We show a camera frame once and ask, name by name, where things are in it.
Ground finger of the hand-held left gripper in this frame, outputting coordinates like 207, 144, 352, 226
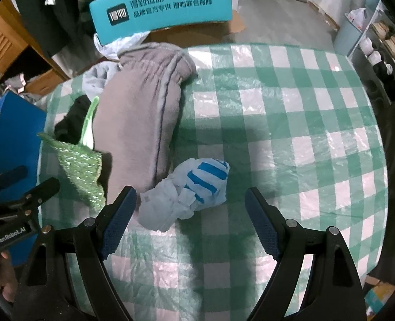
0, 165, 28, 188
16, 177, 61, 208

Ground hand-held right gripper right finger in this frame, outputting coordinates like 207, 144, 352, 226
245, 186, 368, 321

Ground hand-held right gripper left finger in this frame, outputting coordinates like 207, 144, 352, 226
12, 185, 138, 321

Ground blue cardboard box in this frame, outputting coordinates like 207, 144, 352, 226
0, 91, 48, 268

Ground green cloth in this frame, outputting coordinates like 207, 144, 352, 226
37, 96, 107, 208

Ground white blue striped cloth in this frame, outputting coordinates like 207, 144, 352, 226
138, 159, 230, 232

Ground dark grey knitted cloth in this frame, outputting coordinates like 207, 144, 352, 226
54, 95, 94, 143

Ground grey sweatpants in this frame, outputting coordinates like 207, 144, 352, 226
93, 42, 197, 204

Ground green checked tablecloth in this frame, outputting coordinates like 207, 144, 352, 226
39, 43, 390, 321

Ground pile of grey clothes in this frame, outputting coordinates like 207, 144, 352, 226
0, 63, 41, 105

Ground light grey cloth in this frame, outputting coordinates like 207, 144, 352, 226
82, 61, 122, 100

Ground printed cardboard box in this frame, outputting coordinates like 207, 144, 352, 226
365, 274, 395, 321

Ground wooden wardrobe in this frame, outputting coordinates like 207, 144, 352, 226
0, 7, 71, 96

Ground black coat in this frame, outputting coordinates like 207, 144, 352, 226
15, 0, 91, 78

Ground white shoe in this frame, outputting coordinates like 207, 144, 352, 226
368, 52, 394, 74
359, 37, 374, 55

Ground pale shoe shelf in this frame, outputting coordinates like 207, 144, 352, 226
333, 0, 395, 108

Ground turquoise printed box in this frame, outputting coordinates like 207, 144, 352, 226
89, 0, 234, 46

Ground small white plastic bag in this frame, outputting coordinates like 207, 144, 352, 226
344, 7, 367, 27

